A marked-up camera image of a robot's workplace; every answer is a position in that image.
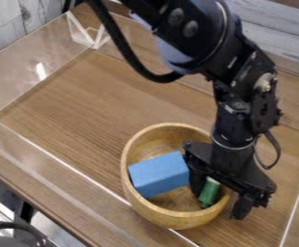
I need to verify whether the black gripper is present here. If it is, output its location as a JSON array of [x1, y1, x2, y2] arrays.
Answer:
[[183, 137, 279, 220]]

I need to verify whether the green Expo marker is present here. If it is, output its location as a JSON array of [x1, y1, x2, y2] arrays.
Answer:
[[199, 177, 220, 208]]

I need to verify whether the blue foam block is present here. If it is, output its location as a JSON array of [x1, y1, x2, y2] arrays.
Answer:
[[128, 151, 189, 198]]

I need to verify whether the brown wooden bowl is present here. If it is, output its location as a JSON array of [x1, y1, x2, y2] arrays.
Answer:
[[120, 123, 232, 230]]

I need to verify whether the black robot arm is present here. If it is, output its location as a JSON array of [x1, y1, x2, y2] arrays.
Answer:
[[120, 0, 281, 220]]

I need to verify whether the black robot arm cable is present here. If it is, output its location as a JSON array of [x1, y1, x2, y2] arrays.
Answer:
[[85, 0, 185, 85]]

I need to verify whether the clear acrylic tray wall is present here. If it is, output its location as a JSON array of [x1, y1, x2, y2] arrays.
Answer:
[[0, 7, 299, 247]]

